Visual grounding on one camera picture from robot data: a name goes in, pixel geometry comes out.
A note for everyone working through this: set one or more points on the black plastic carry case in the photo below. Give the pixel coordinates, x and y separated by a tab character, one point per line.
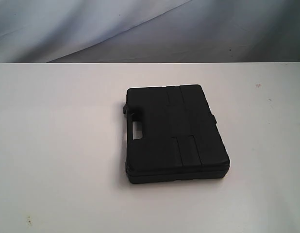
172	135

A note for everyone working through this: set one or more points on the white backdrop cloth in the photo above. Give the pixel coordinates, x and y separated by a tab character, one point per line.
149	31

